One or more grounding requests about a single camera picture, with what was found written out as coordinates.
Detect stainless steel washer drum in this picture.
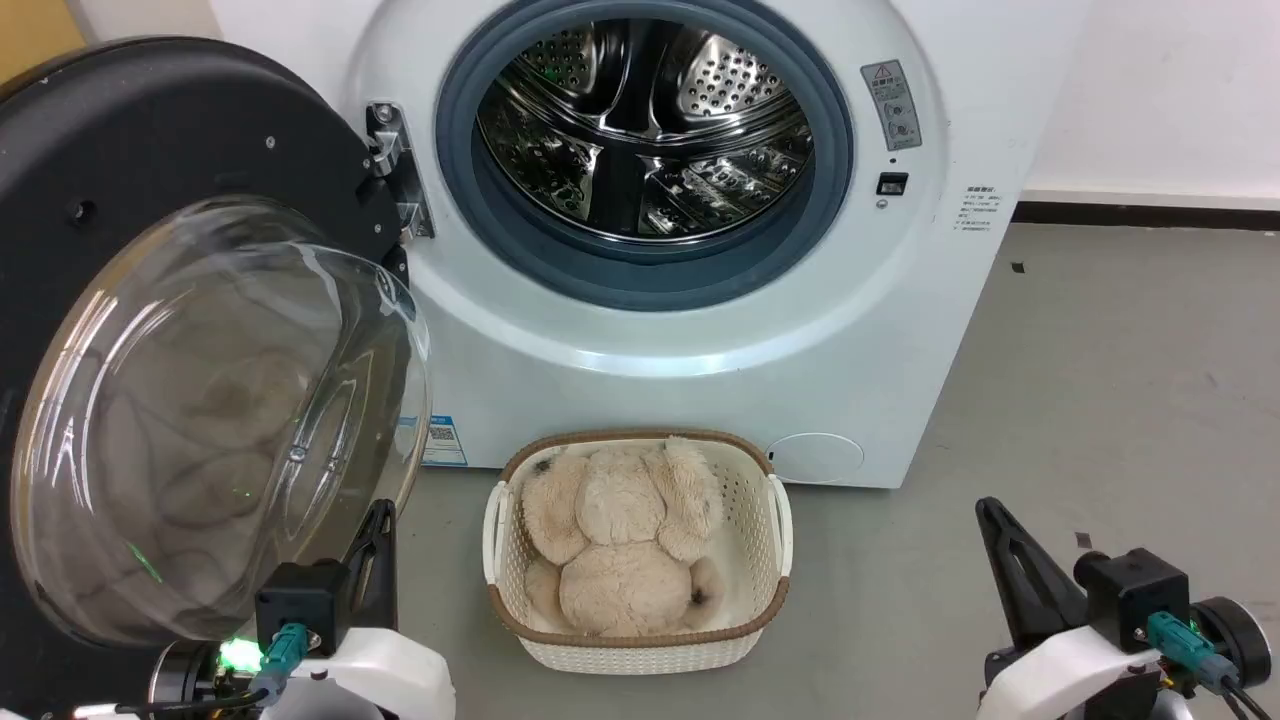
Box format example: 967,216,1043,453
476,17,814,242

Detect teal camera cable plug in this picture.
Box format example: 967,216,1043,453
1146,611,1243,693
248,621,310,705

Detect black washer door glass bowl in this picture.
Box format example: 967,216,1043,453
0,37,434,720

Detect white woven laundry basket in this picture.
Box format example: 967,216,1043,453
481,429,795,677

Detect white front-load washing machine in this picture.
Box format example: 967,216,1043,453
205,0,1093,491

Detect small printed text label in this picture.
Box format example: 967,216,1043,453
954,184,1007,234

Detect grey warning sticker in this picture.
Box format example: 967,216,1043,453
860,59,924,153

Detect beige plush bear toy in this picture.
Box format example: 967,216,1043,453
519,436,727,639

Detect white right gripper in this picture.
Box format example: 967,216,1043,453
975,496,1167,720

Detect teal left camera cable plug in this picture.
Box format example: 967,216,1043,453
248,621,310,705

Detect round white filter cover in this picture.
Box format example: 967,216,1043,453
767,431,866,486

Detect yellow wooden panel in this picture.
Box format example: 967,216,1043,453
0,0,90,87

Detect metal door hinge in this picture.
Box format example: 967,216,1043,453
364,100,437,242

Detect teal right camera cable plug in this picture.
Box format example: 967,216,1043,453
1146,611,1243,693

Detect blue QR code sticker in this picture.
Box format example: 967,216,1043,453
419,414,469,469

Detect dark wall baseboard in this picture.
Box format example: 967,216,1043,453
1012,200,1280,234

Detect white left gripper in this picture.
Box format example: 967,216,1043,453
268,499,457,720

